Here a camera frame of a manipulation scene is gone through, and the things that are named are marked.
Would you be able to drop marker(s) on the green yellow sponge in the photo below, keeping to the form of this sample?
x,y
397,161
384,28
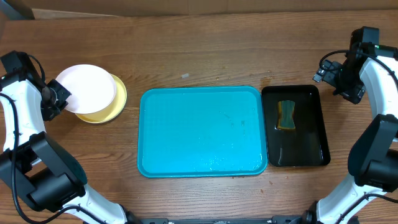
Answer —
x,y
285,119

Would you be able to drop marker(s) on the teal plastic tray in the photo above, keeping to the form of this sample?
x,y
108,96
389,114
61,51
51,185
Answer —
x,y
211,131

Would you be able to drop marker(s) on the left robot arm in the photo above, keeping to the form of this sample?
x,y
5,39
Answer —
x,y
38,170

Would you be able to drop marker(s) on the yellow plate with sauce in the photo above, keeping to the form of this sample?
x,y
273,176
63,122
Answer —
x,y
112,110

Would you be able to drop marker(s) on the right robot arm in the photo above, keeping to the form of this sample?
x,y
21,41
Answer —
x,y
370,68

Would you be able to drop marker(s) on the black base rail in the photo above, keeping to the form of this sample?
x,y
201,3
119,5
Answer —
x,y
277,219

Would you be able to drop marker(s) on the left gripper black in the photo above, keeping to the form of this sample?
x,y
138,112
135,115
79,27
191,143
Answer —
x,y
55,112

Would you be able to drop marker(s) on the black plastic tray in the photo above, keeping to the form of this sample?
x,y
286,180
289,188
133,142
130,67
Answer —
x,y
307,144

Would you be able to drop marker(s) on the white plate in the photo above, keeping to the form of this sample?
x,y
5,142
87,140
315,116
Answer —
x,y
92,88

